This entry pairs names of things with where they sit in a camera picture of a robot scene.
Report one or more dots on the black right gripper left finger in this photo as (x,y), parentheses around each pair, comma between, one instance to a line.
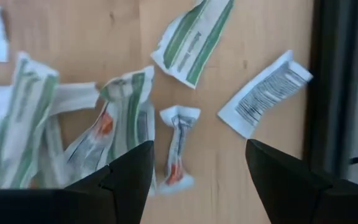
(89,205)

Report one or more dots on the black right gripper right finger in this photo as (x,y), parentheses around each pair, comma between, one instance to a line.
(306,202)

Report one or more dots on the plain white long packet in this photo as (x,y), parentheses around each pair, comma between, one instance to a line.
(76,96)

